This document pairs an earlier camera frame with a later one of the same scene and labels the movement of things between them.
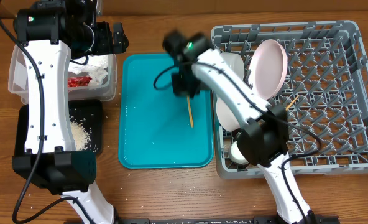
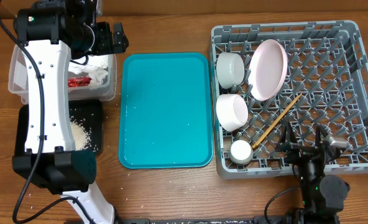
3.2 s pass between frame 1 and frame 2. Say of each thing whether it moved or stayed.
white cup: stayed
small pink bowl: stayed
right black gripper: moved
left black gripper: stayed
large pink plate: stayed
